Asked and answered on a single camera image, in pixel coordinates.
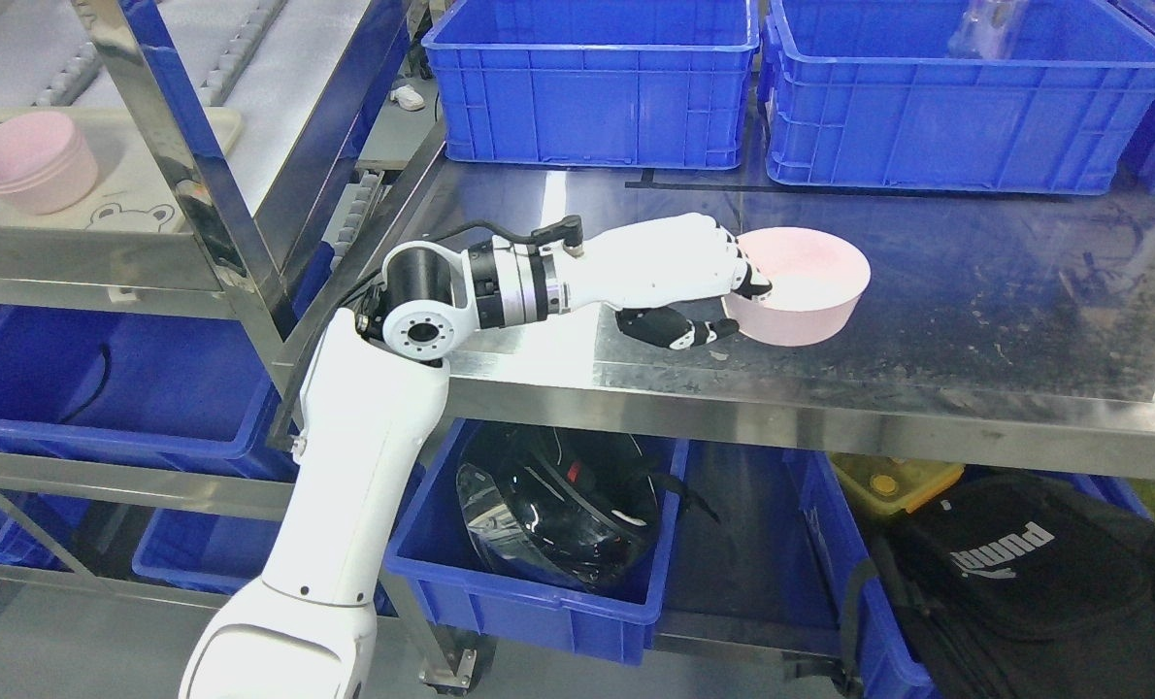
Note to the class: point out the steel table cart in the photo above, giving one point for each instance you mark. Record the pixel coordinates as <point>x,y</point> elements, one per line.
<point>1007,330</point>

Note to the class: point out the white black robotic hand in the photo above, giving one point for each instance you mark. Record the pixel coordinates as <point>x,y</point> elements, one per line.
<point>642,270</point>

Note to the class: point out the steel shelf rack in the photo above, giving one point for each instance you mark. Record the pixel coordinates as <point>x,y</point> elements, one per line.
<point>73,523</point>

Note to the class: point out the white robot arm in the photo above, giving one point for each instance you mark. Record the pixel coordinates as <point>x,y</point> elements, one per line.
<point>377,384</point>

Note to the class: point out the pink ikea bowl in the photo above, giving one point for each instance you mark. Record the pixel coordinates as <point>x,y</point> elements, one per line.
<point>818,278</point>

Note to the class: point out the blue crate on table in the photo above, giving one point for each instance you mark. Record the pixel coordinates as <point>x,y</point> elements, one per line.
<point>623,84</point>
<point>865,94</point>

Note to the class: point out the blue crate holding helmet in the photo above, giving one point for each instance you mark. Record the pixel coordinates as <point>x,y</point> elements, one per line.
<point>432,554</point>

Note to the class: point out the yellow green container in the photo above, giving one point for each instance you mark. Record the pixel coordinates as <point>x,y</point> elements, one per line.
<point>882,486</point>

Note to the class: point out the stacked pink bowls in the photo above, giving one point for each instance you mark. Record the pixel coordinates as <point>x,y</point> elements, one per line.
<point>46,164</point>

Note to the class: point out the blue crate on table right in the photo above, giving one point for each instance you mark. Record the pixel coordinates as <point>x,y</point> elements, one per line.
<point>865,94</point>

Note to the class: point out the black puma bag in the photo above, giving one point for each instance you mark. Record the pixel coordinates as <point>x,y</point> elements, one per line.
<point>1020,586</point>

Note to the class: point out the black helmet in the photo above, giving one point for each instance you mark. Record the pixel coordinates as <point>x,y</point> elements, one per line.
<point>559,506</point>

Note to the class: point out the blue crate lower shelf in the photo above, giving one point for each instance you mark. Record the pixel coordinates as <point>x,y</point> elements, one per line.
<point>163,392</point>

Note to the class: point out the cream bear tray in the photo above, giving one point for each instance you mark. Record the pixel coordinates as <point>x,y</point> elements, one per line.
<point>130,195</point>

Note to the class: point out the blue crate on table left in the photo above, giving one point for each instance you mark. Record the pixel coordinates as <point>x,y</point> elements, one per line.
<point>623,84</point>

